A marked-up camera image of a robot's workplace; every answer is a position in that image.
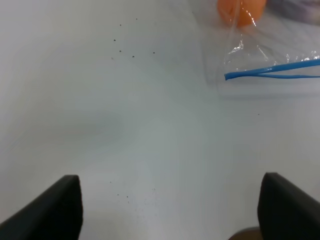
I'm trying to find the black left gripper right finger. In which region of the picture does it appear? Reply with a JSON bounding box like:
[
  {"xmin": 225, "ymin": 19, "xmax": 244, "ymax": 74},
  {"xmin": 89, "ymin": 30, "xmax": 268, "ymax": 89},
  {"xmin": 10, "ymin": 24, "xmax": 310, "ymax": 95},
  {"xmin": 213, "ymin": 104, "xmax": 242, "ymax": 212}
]
[{"xmin": 257, "ymin": 172, "xmax": 320, "ymax": 240}]

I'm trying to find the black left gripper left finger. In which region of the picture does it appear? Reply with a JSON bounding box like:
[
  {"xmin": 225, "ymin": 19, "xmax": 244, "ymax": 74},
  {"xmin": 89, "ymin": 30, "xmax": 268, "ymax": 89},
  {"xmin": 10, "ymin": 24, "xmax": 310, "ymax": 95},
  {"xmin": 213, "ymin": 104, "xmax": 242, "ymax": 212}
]
[{"xmin": 0, "ymin": 175, "xmax": 82, "ymax": 240}]

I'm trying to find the clear zip bag blue seal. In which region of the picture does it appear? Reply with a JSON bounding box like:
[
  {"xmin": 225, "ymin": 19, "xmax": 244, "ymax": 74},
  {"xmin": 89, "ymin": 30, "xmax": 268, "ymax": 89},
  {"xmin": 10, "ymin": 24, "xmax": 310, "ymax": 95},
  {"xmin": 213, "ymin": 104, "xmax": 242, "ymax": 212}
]
[{"xmin": 192, "ymin": 0, "xmax": 320, "ymax": 98}]

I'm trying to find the orange fruit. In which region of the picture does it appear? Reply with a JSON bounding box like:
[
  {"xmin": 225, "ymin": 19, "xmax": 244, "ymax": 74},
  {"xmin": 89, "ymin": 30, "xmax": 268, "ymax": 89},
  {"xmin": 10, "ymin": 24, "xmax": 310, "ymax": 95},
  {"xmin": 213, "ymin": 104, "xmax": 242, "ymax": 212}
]
[{"xmin": 216, "ymin": 0, "xmax": 267, "ymax": 28}]

